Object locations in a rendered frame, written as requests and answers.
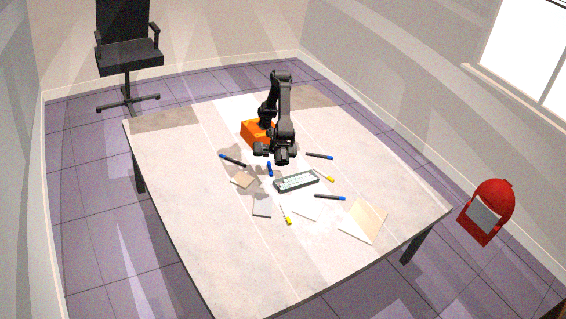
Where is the keyboard with white letter keys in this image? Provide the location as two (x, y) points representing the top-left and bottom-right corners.
(272, 169), (320, 195)

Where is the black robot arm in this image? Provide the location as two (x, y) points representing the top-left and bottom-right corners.
(256, 69), (296, 166)

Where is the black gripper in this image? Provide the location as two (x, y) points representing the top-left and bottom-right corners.
(253, 137), (297, 158)

